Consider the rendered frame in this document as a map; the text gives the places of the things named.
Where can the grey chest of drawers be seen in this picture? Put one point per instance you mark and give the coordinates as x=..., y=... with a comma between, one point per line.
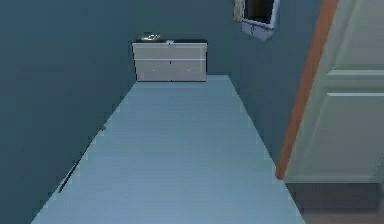
x=170, y=63

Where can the small white object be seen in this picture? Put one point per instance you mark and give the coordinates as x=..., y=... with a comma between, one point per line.
x=169, y=42

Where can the silver dish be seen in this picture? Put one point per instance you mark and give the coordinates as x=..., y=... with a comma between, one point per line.
x=150, y=37

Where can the white framed window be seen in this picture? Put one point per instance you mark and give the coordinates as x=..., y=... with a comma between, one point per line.
x=260, y=16

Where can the pale green room door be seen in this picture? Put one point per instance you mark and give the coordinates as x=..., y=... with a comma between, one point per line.
x=343, y=100

